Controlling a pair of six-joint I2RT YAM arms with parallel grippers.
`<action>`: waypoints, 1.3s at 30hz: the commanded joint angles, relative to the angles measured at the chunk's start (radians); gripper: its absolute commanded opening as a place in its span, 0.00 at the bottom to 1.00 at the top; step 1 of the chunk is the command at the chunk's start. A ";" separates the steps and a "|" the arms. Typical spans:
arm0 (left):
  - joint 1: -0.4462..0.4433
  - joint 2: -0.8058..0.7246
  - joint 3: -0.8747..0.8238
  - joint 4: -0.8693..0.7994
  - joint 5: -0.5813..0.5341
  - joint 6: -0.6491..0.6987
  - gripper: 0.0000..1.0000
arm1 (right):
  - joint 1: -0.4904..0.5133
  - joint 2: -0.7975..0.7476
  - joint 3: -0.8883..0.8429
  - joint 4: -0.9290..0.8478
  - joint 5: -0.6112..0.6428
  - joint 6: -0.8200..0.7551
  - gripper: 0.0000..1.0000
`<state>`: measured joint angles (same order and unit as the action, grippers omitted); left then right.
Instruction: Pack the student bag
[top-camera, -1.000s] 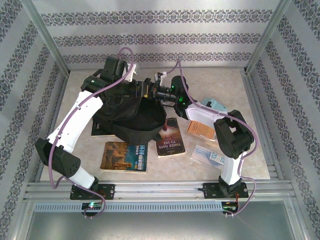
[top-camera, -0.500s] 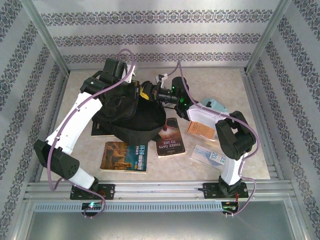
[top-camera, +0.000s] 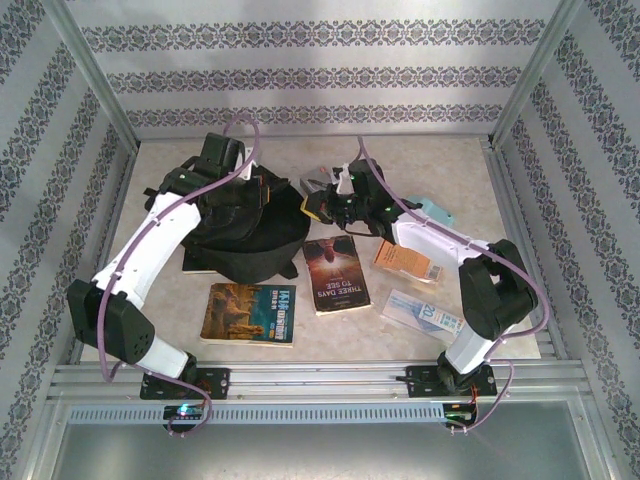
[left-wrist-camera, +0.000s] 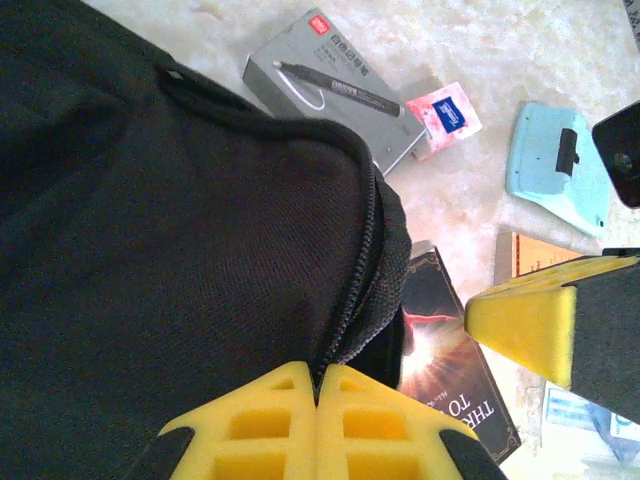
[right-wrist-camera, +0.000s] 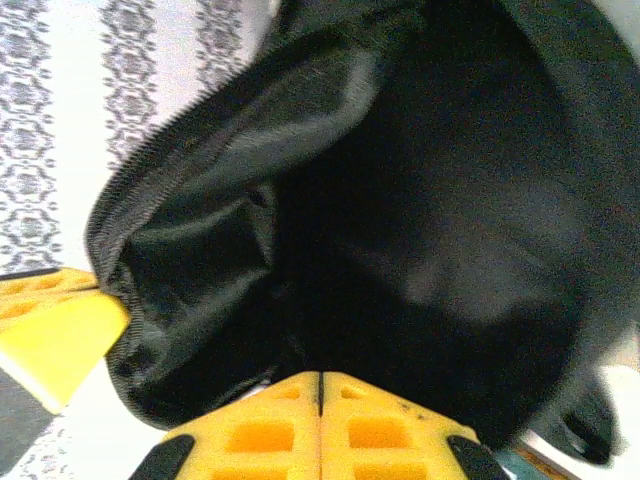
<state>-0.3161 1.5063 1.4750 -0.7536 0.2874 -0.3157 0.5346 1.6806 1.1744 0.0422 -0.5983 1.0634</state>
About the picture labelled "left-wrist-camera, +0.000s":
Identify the black fabric backpack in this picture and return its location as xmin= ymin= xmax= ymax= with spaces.
xmin=0 ymin=0 xmax=414 ymax=480

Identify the orange book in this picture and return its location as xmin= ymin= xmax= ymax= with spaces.
xmin=493 ymin=231 xmax=609 ymax=289

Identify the dark Three Days book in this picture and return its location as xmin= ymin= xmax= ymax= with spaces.
xmin=397 ymin=239 xmax=523 ymax=466

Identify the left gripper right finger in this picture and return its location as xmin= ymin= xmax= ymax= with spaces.
xmin=317 ymin=363 xmax=507 ymax=480

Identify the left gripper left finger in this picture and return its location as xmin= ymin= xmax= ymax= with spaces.
xmin=130 ymin=361 xmax=319 ymax=480

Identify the light blue booklet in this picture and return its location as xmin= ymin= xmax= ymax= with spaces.
xmin=538 ymin=379 xmax=640 ymax=480

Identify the grey pen box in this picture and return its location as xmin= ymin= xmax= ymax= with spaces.
xmin=242 ymin=7 xmax=432 ymax=177

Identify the pink tissue pack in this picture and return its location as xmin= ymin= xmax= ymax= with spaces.
xmin=405 ymin=81 xmax=484 ymax=162

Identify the light blue calculator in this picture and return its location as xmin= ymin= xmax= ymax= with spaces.
xmin=504 ymin=102 xmax=615 ymax=240

